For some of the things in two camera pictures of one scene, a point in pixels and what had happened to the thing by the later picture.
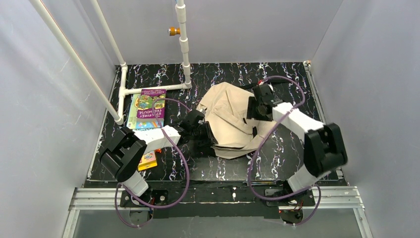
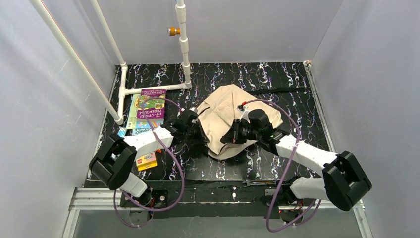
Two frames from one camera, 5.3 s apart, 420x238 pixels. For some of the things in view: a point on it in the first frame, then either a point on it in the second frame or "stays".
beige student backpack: (234, 136) stays
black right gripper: (251, 109) -> (234, 133)
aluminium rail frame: (326, 198) stays
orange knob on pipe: (172, 31) stays
